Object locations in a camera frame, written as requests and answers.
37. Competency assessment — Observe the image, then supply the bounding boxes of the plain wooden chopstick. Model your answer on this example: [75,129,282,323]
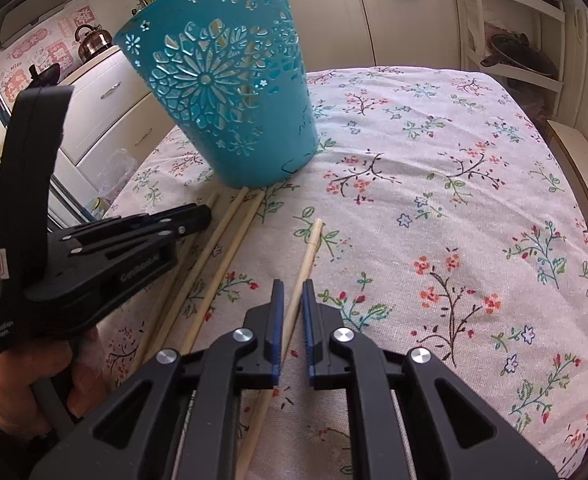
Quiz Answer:
[234,218,323,480]
[131,187,250,371]
[179,192,266,356]

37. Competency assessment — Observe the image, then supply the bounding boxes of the steel kettle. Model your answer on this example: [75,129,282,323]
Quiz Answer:
[74,24,114,61]

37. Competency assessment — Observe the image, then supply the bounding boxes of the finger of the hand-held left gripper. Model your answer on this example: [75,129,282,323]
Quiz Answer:
[101,203,212,228]
[49,212,213,262]

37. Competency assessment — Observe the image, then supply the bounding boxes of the grey range hood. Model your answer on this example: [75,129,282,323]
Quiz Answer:
[0,0,82,46]

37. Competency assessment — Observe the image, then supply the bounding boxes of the person's left hand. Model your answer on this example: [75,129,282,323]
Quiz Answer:
[0,327,107,428]

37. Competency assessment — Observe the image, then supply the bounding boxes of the black wok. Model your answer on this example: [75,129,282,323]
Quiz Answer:
[28,64,61,87]

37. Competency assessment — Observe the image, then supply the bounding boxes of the red wall stickers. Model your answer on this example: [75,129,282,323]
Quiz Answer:
[0,5,95,106]

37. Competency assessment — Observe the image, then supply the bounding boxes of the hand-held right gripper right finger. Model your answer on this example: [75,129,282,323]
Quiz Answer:
[301,279,560,480]

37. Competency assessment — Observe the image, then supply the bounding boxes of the dark pan on rack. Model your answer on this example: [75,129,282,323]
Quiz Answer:
[480,34,559,78]

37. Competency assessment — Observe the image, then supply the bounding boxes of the teal cutout plastic basket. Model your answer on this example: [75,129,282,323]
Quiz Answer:
[113,0,320,190]

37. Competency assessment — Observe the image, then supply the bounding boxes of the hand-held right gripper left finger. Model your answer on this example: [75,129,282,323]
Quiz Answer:
[29,279,286,480]

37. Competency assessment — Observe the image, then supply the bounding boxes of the floral tablecloth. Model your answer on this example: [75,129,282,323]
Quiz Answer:
[101,65,588,480]

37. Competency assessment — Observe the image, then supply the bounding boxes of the white wooden stool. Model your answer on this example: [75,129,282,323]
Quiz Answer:
[546,119,588,238]

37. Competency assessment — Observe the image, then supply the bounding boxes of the cream kitchen base cabinets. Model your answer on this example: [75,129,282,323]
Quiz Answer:
[0,0,588,221]

